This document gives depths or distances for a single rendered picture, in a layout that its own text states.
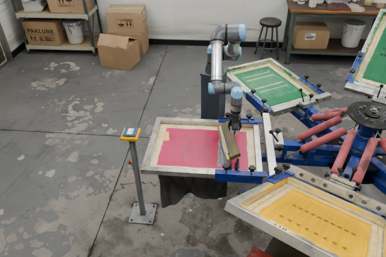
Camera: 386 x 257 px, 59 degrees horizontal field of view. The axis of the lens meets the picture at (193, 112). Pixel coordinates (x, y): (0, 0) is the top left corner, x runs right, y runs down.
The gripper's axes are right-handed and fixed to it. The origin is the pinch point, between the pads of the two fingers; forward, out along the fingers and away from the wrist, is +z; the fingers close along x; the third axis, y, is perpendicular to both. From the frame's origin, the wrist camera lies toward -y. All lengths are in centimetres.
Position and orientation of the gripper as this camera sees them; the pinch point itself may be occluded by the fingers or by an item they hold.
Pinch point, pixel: (234, 135)
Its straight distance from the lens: 236.4
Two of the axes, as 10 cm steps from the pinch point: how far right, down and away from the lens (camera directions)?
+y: 1.0, -5.8, 8.1
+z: 0.2, 8.2, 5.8
